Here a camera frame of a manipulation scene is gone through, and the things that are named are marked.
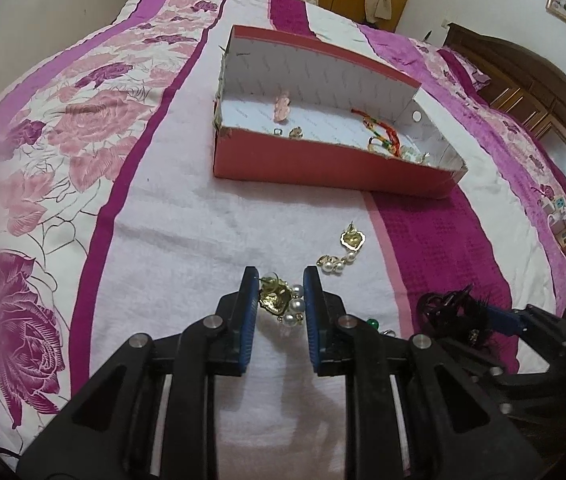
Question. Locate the black feather hair accessory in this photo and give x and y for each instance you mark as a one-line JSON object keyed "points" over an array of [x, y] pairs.
{"points": [[450, 310]]}

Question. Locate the small green bead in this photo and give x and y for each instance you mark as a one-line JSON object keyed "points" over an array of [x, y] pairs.
{"points": [[373, 323]]}

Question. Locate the pink hair clip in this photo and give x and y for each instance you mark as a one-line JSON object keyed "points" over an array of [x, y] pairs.
{"points": [[282, 107]]}

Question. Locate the beige hanging jacket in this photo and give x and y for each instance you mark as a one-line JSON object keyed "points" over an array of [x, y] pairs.
{"points": [[379, 0]]}

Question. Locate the white charger plugs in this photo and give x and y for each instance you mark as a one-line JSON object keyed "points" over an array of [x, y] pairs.
{"points": [[563, 225]]}

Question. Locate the wooden headboard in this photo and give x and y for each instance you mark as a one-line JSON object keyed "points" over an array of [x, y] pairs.
{"points": [[538, 95]]}

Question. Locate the purple floral bedspread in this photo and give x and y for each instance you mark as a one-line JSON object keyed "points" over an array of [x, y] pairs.
{"points": [[163, 220]]}

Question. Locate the gold pearl earring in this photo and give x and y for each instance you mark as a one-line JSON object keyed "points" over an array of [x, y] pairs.
{"points": [[275, 300], [350, 240]]}

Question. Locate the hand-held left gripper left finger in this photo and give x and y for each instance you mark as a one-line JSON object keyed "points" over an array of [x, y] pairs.
{"points": [[248, 320]]}

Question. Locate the purple pillow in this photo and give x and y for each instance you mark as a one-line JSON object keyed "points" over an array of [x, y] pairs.
{"points": [[465, 67]]}

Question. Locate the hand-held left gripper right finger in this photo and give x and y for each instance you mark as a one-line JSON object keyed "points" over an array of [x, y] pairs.
{"points": [[313, 320]]}

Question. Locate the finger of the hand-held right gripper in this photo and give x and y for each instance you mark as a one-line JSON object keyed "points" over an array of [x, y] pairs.
{"points": [[505, 320], [493, 377]]}

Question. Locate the red cardboard box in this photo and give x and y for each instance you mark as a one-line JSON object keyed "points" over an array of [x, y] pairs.
{"points": [[333, 172]]}

